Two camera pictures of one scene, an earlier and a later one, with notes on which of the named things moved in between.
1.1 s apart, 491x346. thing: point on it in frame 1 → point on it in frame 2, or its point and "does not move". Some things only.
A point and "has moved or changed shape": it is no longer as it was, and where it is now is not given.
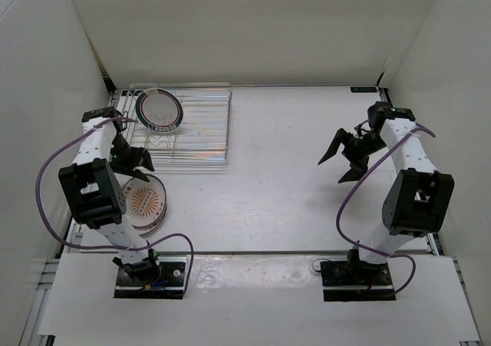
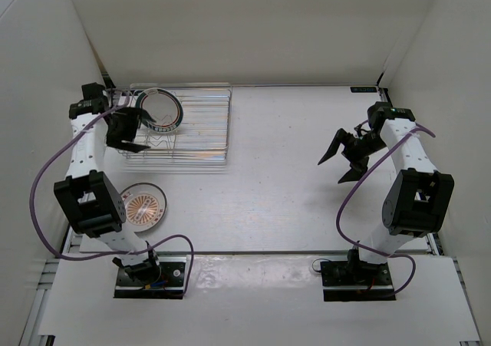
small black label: x=364 y=89 does not move
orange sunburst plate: x=146 y=202 has moved or changed shape
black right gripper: x=356 y=164 does not move
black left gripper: x=146 y=160 → x=134 y=116
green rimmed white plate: x=159 y=110 does not move
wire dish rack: x=199 y=143 does not move
